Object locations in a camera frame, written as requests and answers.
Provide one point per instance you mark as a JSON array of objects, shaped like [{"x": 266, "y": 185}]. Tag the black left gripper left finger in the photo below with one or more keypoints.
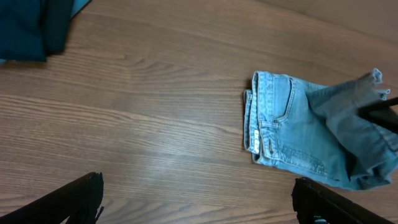
[{"x": 78, "y": 202}]

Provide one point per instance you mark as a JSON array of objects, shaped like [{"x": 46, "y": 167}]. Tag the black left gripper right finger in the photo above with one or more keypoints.
[{"x": 315, "y": 203}]

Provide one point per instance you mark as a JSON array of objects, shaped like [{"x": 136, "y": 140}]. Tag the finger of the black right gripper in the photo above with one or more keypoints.
[{"x": 381, "y": 114}]

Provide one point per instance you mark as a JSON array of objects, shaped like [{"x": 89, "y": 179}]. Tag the light blue denim shorts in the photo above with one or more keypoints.
[{"x": 315, "y": 130}]

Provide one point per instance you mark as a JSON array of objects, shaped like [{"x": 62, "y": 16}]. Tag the folded dark navy garment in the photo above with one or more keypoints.
[{"x": 31, "y": 28}]

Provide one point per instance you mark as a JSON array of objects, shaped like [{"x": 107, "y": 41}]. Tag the folded light blue garment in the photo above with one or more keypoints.
[{"x": 79, "y": 4}]

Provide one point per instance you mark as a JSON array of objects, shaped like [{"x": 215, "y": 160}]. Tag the brown cardboard wall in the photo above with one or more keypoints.
[{"x": 373, "y": 17}]

